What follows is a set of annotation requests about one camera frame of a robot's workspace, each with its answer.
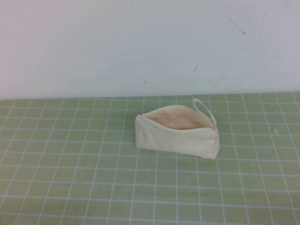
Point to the green grid cutting mat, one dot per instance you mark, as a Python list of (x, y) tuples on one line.
[(70, 194)]

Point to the cream fabric pencil case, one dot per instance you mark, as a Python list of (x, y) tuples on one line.
[(173, 143)]

